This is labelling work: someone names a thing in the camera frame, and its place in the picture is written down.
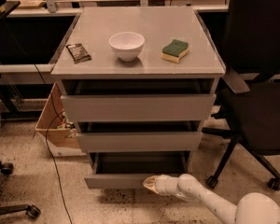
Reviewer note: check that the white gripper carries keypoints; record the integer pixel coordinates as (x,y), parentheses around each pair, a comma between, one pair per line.
(161,184)

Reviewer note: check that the grey bottom drawer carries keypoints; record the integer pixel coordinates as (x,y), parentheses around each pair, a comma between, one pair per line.
(128,170)

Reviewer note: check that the grey drawer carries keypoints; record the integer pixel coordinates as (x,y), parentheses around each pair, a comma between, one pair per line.
(138,136)
(115,100)
(128,170)

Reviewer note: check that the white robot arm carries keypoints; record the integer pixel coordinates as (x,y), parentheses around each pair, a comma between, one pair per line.
(253,208)

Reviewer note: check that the grey middle drawer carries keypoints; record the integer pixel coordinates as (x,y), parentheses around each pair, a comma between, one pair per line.
(138,136)

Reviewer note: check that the grey top drawer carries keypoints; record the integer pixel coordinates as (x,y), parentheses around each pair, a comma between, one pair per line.
(115,100)

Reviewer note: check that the grey drawer cabinet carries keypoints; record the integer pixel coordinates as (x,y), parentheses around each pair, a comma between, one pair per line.
(159,26)

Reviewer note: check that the wooden box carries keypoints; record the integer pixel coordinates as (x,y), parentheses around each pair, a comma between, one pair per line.
(55,130)

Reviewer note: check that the green yellow sponge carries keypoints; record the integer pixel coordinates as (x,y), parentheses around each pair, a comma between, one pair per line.
(174,51)

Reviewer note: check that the white bowl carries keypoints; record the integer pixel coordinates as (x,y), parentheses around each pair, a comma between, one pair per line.
(127,45)

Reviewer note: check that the dark snack packet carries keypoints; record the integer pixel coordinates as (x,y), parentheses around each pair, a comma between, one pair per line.
(78,53)

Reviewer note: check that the black office chair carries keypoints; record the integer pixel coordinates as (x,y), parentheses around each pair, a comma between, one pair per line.
(249,98)

